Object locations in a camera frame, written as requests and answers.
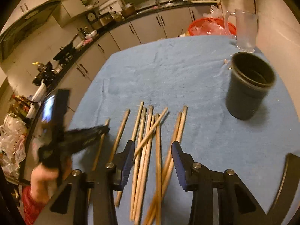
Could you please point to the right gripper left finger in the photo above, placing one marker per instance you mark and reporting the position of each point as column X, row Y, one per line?
column 69, row 204

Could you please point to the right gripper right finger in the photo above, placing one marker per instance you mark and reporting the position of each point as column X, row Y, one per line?
column 236, row 204

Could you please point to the wooden chopstick thin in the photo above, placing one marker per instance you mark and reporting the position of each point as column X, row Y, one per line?
column 133, row 138

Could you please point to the wooden chopstick thick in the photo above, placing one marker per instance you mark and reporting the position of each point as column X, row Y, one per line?
column 141, row 166

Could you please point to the wooden chopstick vertical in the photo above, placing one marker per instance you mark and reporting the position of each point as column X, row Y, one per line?
column 158, row 175

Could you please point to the wooden chopstick diagonal crossing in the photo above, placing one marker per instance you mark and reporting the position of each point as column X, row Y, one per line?
column 149, row 133

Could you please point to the person left hand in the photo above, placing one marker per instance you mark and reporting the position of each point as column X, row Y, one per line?
column 40, row 177

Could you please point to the white bowl on counter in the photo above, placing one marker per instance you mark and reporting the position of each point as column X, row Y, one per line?
column 40, row 93

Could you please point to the black wok pan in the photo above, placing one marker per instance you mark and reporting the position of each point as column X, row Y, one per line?
column 65, row 50

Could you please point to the range hood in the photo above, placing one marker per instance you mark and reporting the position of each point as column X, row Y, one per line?
column 23, row 27

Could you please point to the black utensil holder cup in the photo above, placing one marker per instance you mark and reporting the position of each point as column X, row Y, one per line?
column 250, row 81

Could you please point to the cooking pot on counter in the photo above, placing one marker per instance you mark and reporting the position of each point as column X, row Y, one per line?
column 128, row 10

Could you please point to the red plastic basket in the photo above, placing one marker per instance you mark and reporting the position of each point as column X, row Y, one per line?
column 210, row 26

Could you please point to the clear glass pitcher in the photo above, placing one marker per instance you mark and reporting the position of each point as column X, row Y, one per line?
column 246, row 29

